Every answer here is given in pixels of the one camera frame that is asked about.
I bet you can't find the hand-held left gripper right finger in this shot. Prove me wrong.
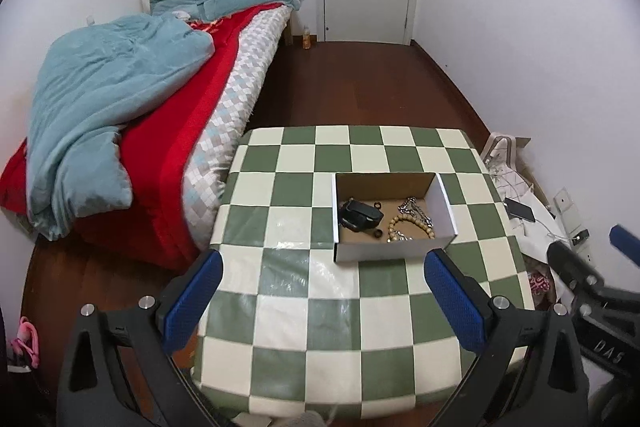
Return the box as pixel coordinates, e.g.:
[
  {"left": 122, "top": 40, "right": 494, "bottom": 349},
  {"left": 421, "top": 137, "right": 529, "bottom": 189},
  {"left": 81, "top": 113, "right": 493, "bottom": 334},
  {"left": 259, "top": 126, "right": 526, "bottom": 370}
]
[{"left": 423, "top": 248, "right": 592, "bottom": 427}]

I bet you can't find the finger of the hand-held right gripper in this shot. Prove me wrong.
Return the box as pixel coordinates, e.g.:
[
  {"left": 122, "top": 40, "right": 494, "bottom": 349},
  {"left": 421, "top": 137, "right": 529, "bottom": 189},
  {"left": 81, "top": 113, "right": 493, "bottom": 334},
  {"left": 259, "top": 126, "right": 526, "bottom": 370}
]
[
  {"left": 609, "top": 224, "right": 640, "bottom": 269},
  {"left": 546, "top": 240, "right": 607, "bottom": 304}
]

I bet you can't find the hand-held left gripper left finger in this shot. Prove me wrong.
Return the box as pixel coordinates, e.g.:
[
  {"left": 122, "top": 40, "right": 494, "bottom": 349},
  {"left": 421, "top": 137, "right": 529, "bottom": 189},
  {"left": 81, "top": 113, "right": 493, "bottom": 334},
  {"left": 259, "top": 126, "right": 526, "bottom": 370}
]
[{"left": 56, "top": 250, "right": 224, "bottom": 427}]

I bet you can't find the wooden bead bracelet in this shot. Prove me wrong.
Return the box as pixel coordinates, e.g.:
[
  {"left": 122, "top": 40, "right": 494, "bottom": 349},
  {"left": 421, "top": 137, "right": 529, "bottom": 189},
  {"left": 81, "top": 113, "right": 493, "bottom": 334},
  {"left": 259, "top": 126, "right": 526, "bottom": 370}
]
[{"left": 387, "top": 214, "right": 436, "bottom": 242}]

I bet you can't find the thick silver chain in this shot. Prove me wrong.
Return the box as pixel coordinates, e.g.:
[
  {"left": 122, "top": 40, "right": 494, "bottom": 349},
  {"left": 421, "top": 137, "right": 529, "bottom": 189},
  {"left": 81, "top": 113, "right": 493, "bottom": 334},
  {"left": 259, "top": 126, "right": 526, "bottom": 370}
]
[{"left": 398, "top": 196, "right": 432, "bottom": 224}]

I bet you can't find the cardboard box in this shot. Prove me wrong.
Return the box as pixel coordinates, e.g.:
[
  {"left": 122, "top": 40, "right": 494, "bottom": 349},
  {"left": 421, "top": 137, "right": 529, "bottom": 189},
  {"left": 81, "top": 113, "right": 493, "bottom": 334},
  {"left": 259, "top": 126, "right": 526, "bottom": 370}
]
[{"left": 332, "top": 172, "right": 459, "bottom": 264}]

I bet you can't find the black fitness band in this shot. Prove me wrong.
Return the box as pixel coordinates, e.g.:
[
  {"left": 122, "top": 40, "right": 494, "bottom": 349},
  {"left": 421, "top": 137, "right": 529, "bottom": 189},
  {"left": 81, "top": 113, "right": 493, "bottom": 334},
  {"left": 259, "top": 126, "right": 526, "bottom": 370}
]
[{"left": 338, "top": 200, "right": 384, "bottom": 232}]

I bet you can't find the red patterned packet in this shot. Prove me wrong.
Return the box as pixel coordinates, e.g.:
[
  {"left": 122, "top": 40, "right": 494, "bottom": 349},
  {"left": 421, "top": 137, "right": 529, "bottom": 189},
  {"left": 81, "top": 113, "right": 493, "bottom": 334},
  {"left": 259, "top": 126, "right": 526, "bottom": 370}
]
[{"left": 527, "top": 271, "right": 554, "bottom": 296}]

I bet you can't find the white plastic bag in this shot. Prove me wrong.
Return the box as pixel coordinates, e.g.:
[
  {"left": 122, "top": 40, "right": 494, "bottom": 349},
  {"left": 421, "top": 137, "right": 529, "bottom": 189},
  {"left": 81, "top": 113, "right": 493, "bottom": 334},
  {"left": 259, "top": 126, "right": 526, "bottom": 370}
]
[{"left": 517, "top": 196, "right": 572, "bottom": 295}]

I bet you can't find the black smartphone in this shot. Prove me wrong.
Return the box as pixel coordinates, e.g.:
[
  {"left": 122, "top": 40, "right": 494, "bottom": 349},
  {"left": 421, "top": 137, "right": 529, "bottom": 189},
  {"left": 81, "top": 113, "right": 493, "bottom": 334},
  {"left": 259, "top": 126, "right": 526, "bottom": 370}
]
[{"left": 503, "top": 198, "right": 537, "bottom": 224}]

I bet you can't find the green white checkered tablecloth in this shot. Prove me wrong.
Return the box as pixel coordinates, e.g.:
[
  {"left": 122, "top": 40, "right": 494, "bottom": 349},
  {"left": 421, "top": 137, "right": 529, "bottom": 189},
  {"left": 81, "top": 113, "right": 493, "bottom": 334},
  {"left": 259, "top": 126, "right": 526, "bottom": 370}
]
[{"left": 191, "top": 125, "right": 539, "bottom": 421}]

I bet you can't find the white patterned tote bag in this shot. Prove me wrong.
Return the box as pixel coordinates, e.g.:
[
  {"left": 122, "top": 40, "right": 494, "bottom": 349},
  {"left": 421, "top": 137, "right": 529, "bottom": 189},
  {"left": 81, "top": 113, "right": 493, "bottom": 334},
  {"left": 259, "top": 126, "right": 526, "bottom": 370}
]
[{"left": 479, "top": 132, "right": 537, "bottom": 204}]

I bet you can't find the bed with red sheet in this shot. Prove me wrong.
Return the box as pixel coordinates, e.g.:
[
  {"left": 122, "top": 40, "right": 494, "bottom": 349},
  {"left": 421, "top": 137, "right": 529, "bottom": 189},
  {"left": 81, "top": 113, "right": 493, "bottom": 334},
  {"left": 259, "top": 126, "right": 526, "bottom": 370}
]
[{"left": 0, "top": 4, "right": 292, "bottom": 272}]

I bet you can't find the pink plastic hanger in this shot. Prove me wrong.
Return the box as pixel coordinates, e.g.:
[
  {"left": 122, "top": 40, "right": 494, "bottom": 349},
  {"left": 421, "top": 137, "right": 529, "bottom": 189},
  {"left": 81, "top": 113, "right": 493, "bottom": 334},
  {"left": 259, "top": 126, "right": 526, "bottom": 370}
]
[{"left": 10, "top": 316, "right": 41, "bottom": 369}]

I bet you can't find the grey diamond pattern mattress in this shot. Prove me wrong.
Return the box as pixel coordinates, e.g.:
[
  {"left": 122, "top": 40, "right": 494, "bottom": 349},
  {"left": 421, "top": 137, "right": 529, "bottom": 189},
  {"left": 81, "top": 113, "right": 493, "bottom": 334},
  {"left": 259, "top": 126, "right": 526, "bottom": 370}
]
[{"left": 181, "top": 7, "right": 293, "bottom": 253}]

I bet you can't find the light blue duvet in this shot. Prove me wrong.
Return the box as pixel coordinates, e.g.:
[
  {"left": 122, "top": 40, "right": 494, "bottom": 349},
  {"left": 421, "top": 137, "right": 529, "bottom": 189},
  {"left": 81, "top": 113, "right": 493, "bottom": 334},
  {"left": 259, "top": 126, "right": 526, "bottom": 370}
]
[{"left": 26, "top": 14, "right": 217, "bottom": 242}]

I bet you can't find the white wall socket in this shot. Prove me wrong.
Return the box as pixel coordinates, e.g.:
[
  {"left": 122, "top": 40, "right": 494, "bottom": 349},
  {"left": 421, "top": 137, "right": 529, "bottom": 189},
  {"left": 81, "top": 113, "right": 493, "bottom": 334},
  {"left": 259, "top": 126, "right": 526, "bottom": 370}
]
[{"left": 553, "top": 187, "right": 584, "bottom": 231}]

